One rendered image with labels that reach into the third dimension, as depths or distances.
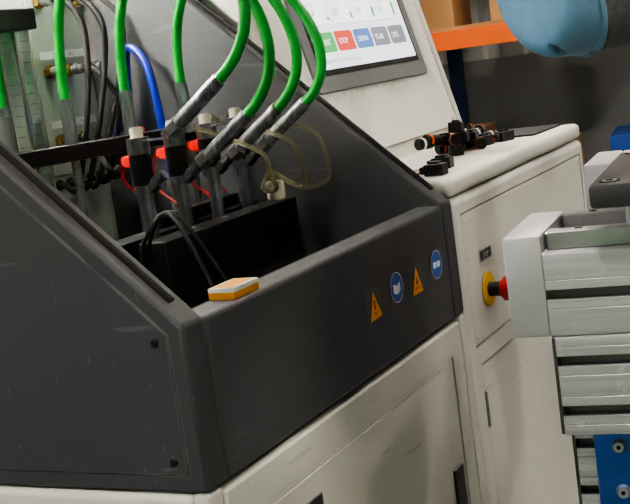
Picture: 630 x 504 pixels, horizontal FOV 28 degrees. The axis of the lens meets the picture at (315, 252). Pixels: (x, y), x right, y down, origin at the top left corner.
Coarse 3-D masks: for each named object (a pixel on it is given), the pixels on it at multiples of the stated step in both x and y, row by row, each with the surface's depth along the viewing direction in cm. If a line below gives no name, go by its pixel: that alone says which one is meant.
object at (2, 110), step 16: (240, 0) 141; (240, 16) 142; (240, 32) 142; (240, 48) 143; (0, 64) 159; (224, 64) 144; (0, 80) 160; (224, 80) 145; (0, 96) 160; (0, 112) 160
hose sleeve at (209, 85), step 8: (208, 80) 146; (216, 80) 145; (200, 88) 146; (208, 88) 145; (216, 88) 145; (200, 96) 146; (208, 96) 146; (192, 104) 147; (200, 104) 147; (184, 112) 147; (192, 112) 147; (176, 120) 148; (184, 120) 148
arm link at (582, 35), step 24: (504, 0) 99; (528, 0) 96; (552, 0) 93; (576, 0) 91; (600, 0) 92; (624, 0) 93; (528, 24) 97; (552, 24) 94; (576, 24) 93; (600, 24) 93; (624, 24) 95; (528, 48) 99; (552, 48) 96; (576, 48) 95; (600, 48) 96
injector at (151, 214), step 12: (132, 144) 151; (144, 144) 151; (132, 156) 152; (144, 156) 152; (132, 168) 152; (144, 168) 152; (132, 180) 153; (144, 180) 152; (156, 180) 152; (144, 192) 152; (156, 192) 153; (144, 204) 153; (144, 216) 153; (156, 216) 153; (144, 228) 154; (156, 228) 154
